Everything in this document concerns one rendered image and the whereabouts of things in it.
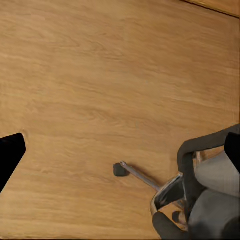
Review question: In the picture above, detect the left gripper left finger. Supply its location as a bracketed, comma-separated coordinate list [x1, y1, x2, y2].
[0, 133, 26, 194]

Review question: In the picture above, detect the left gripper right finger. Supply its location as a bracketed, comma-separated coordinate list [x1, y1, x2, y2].
[224, 133, 240, 173]

